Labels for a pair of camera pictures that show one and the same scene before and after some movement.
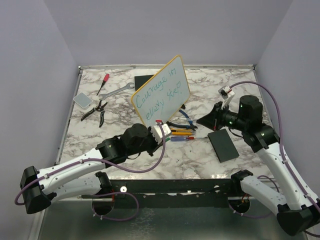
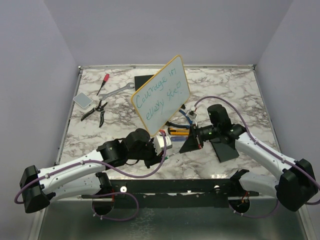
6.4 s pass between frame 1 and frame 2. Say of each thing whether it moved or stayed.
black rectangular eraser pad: stayed
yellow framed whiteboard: stayed
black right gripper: moved
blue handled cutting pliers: stayed
